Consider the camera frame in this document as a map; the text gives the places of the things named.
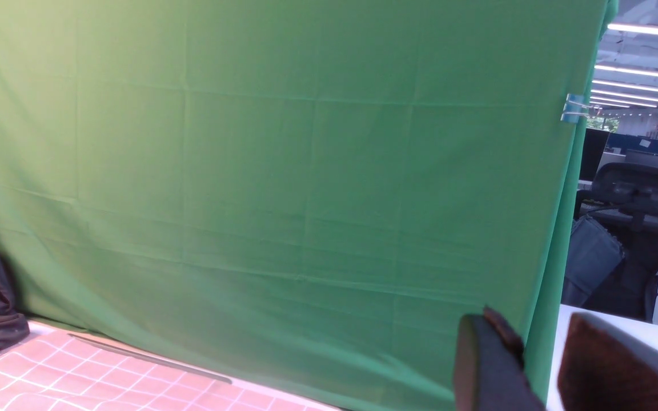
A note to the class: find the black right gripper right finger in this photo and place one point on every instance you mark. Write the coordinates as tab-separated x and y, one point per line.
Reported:
605	368

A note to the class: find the black computer monitor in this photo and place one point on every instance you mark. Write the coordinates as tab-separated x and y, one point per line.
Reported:
594	145

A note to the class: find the pink checkered tablecloth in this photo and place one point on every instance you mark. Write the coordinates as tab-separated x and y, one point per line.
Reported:
56	369

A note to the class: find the upper metal binder clip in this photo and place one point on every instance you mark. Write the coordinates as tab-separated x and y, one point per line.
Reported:
577	107

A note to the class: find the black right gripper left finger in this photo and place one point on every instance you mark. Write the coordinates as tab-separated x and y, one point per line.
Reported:
489	365

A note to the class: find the green backdrop cloth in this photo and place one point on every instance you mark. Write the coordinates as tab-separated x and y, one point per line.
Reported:
307	195

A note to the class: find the gray jacket on chair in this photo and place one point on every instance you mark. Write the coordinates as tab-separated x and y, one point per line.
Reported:
593	254

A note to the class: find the black office chair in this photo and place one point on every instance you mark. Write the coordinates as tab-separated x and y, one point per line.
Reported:
624	199

